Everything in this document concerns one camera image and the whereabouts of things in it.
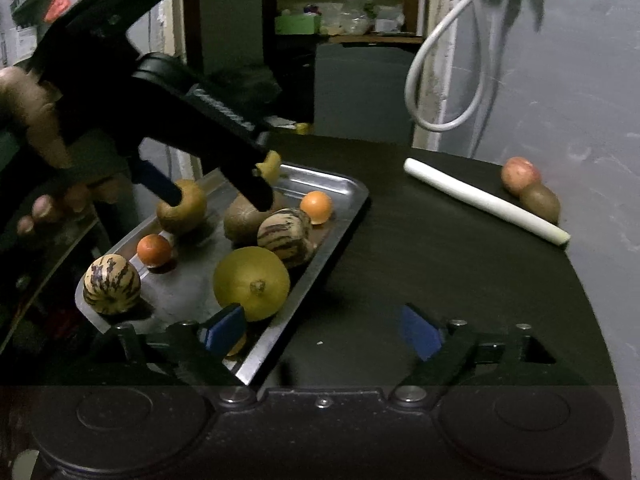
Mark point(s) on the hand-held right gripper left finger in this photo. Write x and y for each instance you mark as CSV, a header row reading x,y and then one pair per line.
x,y
225,330

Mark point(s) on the green box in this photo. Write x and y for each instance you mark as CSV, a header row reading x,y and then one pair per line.
x,y
297,24

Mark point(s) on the yellow lemon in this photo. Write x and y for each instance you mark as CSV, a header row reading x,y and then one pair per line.
x,y
252,280

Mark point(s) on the yellow bucket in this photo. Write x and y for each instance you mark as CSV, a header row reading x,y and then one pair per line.
x,y
302,128

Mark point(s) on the red apple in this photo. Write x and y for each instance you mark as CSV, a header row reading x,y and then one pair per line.
x,y
520,172

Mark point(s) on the dark grey cabinet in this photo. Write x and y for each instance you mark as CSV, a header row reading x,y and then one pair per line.
x,y
360,95

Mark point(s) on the person's left hand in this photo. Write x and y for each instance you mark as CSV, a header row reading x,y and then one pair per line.
x,y
30,105

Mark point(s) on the small reddish orange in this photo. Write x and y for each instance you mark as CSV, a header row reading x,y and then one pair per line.
x,y
154,250

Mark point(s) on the yellow-green mango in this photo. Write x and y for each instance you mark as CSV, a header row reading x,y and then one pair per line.
x,y
187,212

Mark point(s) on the brown mango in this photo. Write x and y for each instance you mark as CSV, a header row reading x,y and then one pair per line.
x,y
240,225

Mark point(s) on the clear plastic bags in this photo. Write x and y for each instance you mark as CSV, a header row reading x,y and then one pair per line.
x,y
355,10

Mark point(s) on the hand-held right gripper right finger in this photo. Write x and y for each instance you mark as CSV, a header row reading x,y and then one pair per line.
x,y
420,332

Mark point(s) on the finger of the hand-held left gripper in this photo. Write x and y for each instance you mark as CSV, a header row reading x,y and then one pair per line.
x,y
252,185
157,182

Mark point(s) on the dark bag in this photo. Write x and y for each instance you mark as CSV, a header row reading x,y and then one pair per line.
x,y
245,87

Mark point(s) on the white stick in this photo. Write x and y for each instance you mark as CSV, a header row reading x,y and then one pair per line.
x,y
480,200

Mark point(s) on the metal tray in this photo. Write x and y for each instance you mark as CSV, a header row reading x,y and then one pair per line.
x,y
200,270

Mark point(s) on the striped pepino melon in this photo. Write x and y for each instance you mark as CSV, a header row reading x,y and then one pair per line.
x,y
282,235
111,285

